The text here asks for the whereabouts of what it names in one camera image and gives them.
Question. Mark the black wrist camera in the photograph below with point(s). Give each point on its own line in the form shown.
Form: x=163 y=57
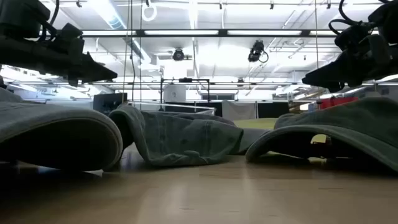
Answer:
x=72 y=31
x=353 y=37

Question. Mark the grey cloth panel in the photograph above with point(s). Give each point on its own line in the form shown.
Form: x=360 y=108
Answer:
x=238 y=110

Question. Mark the clear plastic bin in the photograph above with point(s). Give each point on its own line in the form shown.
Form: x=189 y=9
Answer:
x=199 y=111

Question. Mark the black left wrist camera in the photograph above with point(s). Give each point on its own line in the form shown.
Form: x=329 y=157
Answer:
x=72 y=31

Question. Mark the yellow plastic bin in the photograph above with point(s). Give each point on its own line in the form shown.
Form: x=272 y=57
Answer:
x=258 y=124

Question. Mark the black partition panel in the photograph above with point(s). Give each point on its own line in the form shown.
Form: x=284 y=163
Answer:
x=273 y=109

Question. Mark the black light bar frame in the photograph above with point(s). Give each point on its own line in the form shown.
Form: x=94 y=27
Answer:
x=186 y=36

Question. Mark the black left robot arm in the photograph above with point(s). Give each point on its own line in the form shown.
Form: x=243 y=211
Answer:
x=21 y=15

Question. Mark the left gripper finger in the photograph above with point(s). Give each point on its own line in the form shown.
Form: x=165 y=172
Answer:
x=96 y=73

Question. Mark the black monitor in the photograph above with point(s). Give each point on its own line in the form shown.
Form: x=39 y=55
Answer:
x=109 y=102

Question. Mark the round black hanging camera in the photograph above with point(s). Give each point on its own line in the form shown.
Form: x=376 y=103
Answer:
x=178 y=55

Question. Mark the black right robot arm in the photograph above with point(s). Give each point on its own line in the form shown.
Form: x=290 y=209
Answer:
x=387 y=18

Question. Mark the white box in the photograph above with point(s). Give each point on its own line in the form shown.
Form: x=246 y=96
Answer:
x=174 y=93

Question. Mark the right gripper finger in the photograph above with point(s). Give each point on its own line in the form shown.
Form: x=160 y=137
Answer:
x=326 y=76

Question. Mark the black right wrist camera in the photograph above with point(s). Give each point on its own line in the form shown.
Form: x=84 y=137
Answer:
x=353 y=37

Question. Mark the red storage bins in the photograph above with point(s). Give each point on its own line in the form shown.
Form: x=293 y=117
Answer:
x=339 y=102

